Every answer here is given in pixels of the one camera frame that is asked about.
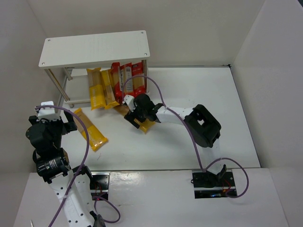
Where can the red spaghetti bag left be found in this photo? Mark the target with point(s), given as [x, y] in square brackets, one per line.
[115, 72]

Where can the red spaghetti bag right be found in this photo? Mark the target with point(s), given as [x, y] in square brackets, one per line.
[135, 86]

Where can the white two-tier shelf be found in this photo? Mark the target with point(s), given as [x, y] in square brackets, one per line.
[66, 59]

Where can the narrow yellow spaghetti bag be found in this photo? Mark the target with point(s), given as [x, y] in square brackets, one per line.
[108, 91]

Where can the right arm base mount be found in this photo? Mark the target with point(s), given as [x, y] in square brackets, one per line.
[206, 185]

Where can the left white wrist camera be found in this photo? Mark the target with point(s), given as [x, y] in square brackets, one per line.
[47, 114]

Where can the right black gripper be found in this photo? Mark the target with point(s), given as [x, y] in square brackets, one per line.
[133, 117]

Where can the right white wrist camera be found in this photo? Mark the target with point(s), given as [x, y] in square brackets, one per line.
[128, 100]

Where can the yellow spaghetti bag on shelf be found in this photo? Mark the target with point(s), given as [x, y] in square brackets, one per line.
[96, 92]

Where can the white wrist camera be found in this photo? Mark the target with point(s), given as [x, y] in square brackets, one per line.
[128, 100]
[47, 114]

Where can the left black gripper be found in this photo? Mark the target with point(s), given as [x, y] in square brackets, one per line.
[67, 125]

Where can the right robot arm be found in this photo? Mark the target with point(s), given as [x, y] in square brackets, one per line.
[203, 128]

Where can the red spaghetti bag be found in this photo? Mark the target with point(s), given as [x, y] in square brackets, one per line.
[115, 72]
[135, 86]

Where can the yellow spaghetti bag table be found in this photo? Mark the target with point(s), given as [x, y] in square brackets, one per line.
[96, 138]
[143, 126]

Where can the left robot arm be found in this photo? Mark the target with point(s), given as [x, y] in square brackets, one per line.
[71, 185]

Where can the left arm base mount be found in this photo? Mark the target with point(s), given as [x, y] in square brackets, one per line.
[99, 184]

